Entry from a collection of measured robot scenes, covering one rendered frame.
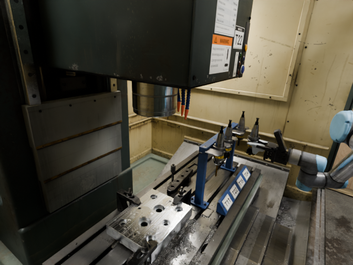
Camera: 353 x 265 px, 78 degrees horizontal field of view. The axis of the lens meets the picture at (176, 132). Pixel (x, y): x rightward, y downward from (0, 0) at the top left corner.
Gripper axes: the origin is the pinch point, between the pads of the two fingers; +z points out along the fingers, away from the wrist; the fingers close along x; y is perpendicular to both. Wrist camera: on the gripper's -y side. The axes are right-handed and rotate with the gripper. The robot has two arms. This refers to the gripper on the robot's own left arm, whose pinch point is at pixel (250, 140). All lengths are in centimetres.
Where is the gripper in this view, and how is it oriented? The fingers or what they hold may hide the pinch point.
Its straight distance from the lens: 125.2
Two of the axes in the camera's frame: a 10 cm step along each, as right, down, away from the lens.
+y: -0.8, 9.3, 3.6
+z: -8.4, -2.5, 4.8
